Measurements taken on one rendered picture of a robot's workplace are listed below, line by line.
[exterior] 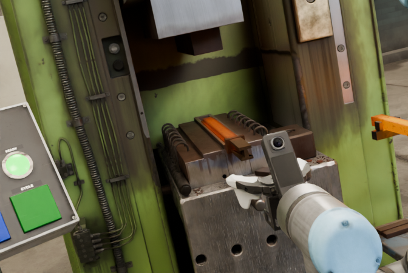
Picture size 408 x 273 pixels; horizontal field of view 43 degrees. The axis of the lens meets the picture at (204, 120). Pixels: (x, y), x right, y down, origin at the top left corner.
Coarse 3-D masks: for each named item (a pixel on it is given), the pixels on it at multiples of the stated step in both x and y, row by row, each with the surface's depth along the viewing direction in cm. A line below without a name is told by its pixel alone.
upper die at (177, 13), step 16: (160, 0) 114; (176, 0) 115; (192, 0) 116; (208, 0) 116; (224, 0) 117; (144, 16) 137; (160, 16) 115; (176, 16) 116; (192, 16) 116; (208, 16) 117; (224, 16) 118; (240, 16) 118; (144, 32) 149; (160, 32) 116; (176, 32) 116
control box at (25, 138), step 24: (0, 120) 106; (24, 120) 108; (0, 144) 104; (24, 144) 106; (0, 168) 102; (48, 168) 105; (0, 192) 100; (72, 216) 103; (24, 240) 98; (48, 240) 106
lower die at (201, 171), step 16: (176, 128) 162; (192, 128) 153; (240, 128) 139; (192, 144) 137; (208, 144) 130; (224, 144) 123; (256, 144) 124; (192, 160) 122; (208, 160) 122; (224, 160) 123; (256, 160) 125; (192, 176) 122; (208, 176) 123
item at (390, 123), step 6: (372, 120) 123; (378, 120) 121; (384, 120) 118; (390, 120) 117; (396, 120) 116; (402, 120) 115; (384, 126) 119; (390, 126) 116; (396, 126) 114; (402, 126) 112; (396, 132) 115; (402, 132) 112
